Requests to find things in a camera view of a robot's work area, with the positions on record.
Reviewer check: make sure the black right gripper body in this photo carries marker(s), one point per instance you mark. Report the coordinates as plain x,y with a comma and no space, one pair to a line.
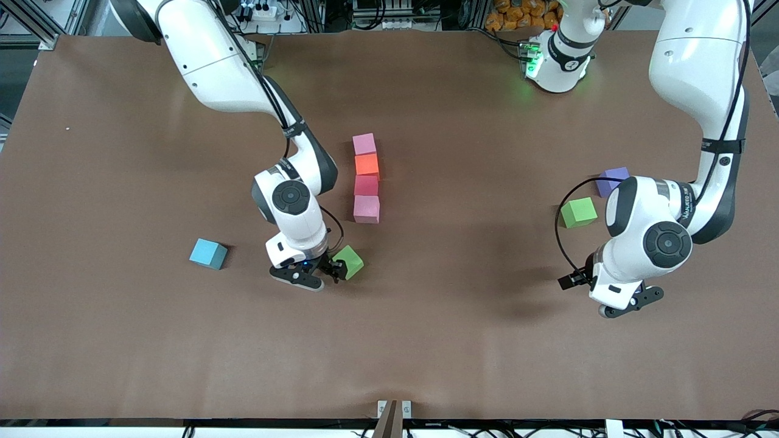
323,264

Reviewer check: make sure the green foam block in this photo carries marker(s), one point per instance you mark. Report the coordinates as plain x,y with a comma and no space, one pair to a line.
352,261
578,212

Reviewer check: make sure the light pink foam block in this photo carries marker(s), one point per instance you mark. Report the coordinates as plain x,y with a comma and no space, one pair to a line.
366,209

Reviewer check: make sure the crimson red foam block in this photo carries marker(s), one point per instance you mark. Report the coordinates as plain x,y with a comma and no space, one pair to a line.
366,186

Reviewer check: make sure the orange foam block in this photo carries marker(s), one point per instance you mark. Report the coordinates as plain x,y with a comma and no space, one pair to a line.
367,165

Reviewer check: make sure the blue foam block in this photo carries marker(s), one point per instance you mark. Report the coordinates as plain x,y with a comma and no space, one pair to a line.
208,254

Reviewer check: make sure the dusty mauve foam block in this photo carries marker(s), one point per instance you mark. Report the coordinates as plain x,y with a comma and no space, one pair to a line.
364,144

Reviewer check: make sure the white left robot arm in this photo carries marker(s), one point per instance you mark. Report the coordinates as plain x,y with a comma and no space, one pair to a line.
700,91

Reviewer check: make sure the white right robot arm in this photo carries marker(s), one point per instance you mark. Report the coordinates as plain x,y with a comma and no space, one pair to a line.
213,61

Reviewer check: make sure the large brown table mat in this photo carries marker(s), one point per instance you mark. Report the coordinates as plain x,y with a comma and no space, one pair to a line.
389,340

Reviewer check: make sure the purple foam block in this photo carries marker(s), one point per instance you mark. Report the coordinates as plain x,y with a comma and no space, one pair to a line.
611,179

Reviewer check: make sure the metal rack equipment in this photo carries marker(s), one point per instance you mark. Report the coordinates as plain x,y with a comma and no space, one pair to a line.
389,18

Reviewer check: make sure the white power strip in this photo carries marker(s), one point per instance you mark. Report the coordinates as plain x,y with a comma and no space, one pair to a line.
263,11

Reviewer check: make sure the bag of orange fruit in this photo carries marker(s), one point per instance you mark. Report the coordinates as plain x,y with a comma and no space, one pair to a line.
523,15

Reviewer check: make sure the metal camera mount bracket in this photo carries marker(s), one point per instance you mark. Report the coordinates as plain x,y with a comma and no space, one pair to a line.
392,420

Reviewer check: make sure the aluminium frame profile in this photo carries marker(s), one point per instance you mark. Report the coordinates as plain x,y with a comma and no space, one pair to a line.
754,18
47,41

